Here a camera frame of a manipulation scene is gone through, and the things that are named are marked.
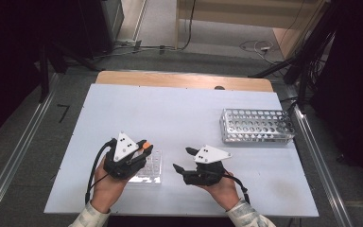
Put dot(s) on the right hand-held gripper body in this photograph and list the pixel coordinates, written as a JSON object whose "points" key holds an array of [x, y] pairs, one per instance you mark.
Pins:
{"points": [[206, 174]]}

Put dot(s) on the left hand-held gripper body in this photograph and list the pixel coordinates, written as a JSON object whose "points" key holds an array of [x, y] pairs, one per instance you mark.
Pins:
{"points": [[121, 165]]}

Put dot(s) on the clear plastic well plate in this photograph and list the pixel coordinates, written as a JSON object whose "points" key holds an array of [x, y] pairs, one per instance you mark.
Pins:
{"points": [[152, 168]]}

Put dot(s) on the metal tube rack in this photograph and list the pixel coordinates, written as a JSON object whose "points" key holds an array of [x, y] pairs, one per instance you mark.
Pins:
{"points": [[264, 129]]}

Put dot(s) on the person's right hand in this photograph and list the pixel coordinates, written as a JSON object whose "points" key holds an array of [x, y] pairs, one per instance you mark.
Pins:
{"points": [[225, 192]]}

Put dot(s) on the person's left hand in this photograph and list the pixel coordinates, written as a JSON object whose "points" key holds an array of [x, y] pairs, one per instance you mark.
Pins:
{"points": [[105, 192]]}

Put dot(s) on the dark round table grommet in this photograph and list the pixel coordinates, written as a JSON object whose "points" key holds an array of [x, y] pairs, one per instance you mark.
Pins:
{"points": [[219, 87]]}

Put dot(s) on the dark grey cabinet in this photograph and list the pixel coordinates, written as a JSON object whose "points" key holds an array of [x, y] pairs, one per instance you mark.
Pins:
{"points": [[107, 25]]}

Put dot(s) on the light wooden furniture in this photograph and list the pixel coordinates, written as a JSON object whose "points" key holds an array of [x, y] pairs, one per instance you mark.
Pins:
{"points": [[233, 15]]}

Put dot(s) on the aluminium floor rail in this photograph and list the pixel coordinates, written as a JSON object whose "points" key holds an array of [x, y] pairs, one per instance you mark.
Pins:
{"points": [[17, 151], [335, 195]]}

